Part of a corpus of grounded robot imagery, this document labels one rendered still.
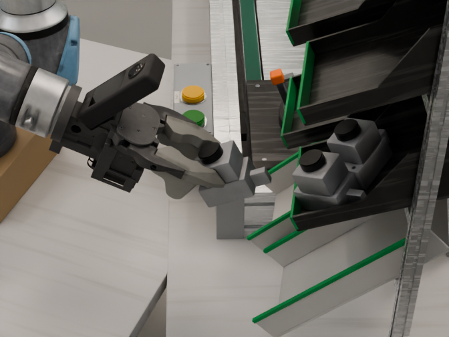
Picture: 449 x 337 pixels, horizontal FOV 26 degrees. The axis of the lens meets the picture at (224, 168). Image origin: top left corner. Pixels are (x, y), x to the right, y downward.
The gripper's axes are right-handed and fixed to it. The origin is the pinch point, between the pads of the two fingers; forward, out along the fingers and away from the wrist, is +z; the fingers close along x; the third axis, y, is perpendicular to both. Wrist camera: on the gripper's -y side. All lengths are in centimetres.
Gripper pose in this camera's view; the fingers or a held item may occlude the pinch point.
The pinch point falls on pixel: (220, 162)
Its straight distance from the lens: 118.0
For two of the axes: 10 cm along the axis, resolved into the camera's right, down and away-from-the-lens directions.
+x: -1.4, 6.5, -7.4
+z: 9.1, 3.7, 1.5
